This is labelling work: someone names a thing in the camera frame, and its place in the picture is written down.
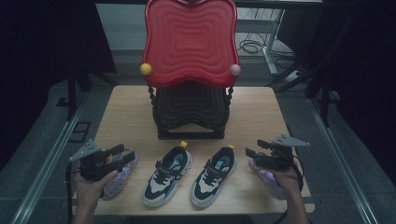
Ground white desk frame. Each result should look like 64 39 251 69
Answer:
236 8 286 76

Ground white power strip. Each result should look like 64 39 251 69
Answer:
284 70 304 84

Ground person's right hand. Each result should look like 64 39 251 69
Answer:
274 167 302 200

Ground black curtain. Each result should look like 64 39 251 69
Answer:
276 0 396 185
0 0 118 171

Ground black metal stand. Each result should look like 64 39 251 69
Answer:
55 62 120 121
266 60 341 127

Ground black floor cables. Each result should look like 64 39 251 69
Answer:
237 31 297 62

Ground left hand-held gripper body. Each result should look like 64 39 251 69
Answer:
68 138 123 182

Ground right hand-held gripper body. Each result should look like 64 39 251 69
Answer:
255 133 311 172

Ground purple translucent shoe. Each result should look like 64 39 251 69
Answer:
247 157 288 201
102 152 139 201

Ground person's left hand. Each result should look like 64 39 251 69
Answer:
74 170 120 208

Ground navy and white sneaker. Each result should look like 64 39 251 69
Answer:
190 144 237 209
142 140 193 208

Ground metal floor rail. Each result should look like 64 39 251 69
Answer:
9 92 89 224
306 97 379 224

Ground red and black shoe rack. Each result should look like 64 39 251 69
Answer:
139 0 241 141

